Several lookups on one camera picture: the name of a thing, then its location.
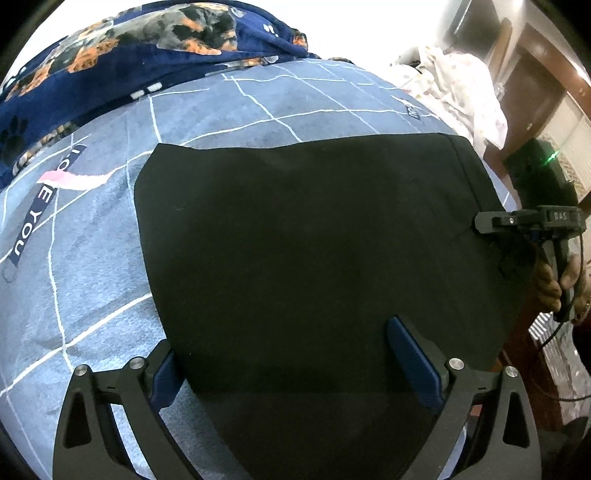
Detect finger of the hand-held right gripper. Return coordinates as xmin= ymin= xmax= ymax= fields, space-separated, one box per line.
xmin=473 ymin=210 xmax=514 ymax=234

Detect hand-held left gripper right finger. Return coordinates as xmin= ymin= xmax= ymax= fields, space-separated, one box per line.
xmin=387 ymin=315 xmax=542 ymax=480

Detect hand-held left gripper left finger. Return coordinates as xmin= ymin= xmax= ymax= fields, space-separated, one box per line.
xmin=52 ymin=339 xmax=204 ymax=480

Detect black pants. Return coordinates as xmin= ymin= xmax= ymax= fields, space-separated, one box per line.
xmin=134 ymin=132 xmax=539 ymax=480

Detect person's right hand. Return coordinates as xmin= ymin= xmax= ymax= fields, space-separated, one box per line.
xmin=534 ymin=253 xmax=591 ymax=324

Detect white dotted quilt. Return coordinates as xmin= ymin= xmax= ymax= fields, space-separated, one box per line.
xmin=390 ymin=46 xmax=509 ymax=148

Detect brown wooden cabinet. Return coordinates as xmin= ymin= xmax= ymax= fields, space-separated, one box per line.
xmin=480 ymin=18 xmax=591 ymax=153

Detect blue grid print bed sheet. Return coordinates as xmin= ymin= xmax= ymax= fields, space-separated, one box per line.
xmin=0 ymin=58 xmax=518 ymax=480

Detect navy dog print blanket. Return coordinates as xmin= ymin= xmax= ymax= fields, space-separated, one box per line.
xmin=0 ymin=2 xmax=321 ymax=190

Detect black cable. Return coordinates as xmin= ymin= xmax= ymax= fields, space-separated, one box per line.
xmin=531 ymin=295 xmax=583 ymax=356

